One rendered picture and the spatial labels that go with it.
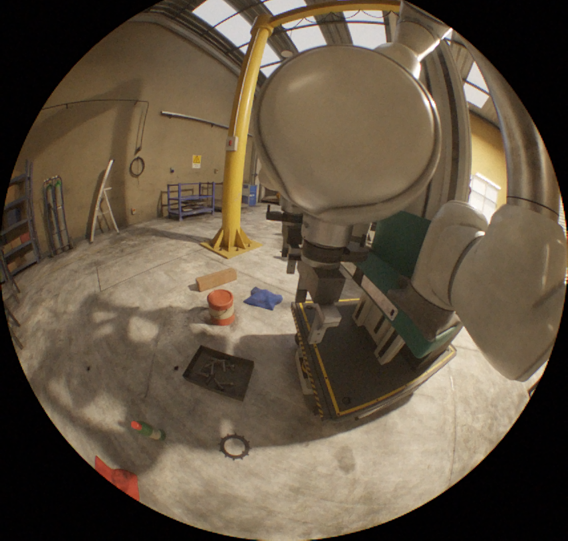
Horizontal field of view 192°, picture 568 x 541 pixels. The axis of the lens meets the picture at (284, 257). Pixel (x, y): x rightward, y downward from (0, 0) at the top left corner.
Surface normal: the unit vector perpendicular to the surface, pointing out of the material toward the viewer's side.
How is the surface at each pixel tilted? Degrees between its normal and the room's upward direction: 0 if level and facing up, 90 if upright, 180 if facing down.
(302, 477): 0
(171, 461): 0
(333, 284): 90
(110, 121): 90
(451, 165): 90
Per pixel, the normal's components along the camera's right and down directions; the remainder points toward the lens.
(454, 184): -0.98, -0.04
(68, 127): 0.87, 0.29
